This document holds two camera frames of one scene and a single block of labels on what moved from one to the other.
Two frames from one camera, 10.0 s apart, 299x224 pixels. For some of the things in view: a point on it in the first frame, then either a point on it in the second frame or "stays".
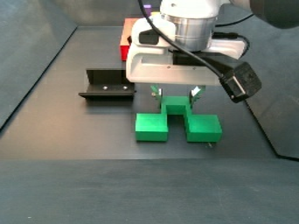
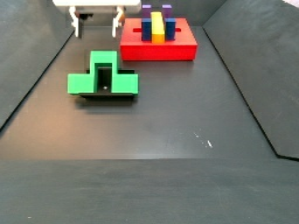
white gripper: (150, 59) -> (126, 7)
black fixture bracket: (107, 83) stays
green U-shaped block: (202, 128) -> (85, 83)
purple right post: (148, 9) stays
